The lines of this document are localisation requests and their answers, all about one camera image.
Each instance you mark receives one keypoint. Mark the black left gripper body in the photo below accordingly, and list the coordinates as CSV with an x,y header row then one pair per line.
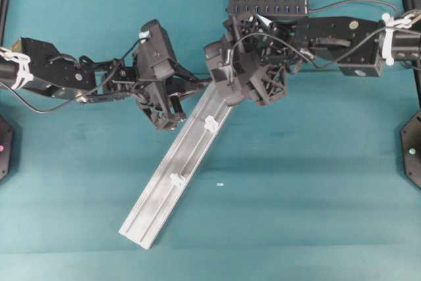
x,y
151,96

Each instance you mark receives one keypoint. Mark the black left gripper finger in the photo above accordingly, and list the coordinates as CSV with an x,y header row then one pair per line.
x,y
176,105
183,83

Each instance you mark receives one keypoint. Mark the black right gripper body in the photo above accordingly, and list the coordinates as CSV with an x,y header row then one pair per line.
x,y
253,33

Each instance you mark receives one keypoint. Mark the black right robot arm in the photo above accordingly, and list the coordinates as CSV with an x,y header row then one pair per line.
x,y
358,47

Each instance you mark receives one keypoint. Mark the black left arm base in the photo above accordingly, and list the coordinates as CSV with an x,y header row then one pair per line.
x,y
6,143

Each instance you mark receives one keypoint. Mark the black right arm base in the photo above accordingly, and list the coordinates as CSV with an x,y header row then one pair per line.
x,y
410,145

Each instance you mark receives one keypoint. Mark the black USB hub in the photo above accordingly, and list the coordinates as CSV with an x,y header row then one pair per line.
x,y
287,9

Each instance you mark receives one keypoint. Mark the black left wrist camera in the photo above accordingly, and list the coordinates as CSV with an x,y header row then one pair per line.
x,y
155,57

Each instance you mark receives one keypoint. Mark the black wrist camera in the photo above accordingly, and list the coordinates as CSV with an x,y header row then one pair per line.
x,y
235,79
155,57

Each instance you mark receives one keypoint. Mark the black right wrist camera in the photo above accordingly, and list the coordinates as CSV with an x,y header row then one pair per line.
x,y
235,79

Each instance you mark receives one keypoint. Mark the white near zip-tie ring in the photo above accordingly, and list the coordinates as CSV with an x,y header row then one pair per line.
x,y
177,180

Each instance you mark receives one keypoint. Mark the grey aluminium rail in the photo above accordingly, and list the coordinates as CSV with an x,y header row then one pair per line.
x,y
159,198

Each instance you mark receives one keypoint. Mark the black left frame post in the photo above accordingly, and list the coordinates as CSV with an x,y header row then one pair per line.
x,y
4,4

